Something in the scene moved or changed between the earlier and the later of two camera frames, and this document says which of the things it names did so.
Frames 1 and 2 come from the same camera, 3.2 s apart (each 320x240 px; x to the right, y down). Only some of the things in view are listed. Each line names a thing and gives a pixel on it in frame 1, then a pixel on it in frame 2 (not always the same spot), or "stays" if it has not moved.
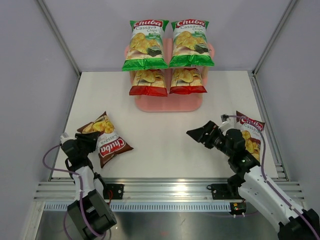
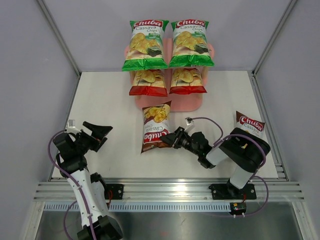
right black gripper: (212, 129) → (169, 138)
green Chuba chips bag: (146, 49) stays
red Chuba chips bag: (186, 81) stays
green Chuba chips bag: (190, 46) stays
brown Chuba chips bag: (108, 145) → (156, 125)
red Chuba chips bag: (149, 82) stays
